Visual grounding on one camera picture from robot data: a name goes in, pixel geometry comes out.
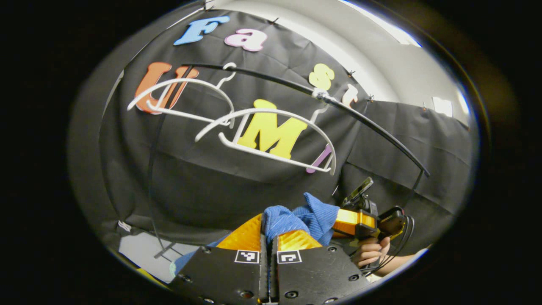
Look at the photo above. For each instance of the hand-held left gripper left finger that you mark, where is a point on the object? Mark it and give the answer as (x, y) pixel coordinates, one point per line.
(220, 275)

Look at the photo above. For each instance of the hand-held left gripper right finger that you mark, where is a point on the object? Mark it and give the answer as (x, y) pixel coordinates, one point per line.
(322, 275)

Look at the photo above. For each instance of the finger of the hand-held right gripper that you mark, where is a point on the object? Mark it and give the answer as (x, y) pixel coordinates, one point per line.
(349, 218)

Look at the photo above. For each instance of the blue shirt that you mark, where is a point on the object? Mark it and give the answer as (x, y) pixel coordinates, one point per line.
(288, 220)

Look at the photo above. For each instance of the black clothes rack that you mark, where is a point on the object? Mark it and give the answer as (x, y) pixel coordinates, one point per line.
(372, 123)

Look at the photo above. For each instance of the white clothes hanger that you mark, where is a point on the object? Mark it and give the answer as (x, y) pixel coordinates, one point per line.
(178, 81)
(275, 111)

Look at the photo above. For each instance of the ceiling light panel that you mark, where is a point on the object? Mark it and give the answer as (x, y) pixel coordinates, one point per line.
(381, 23)

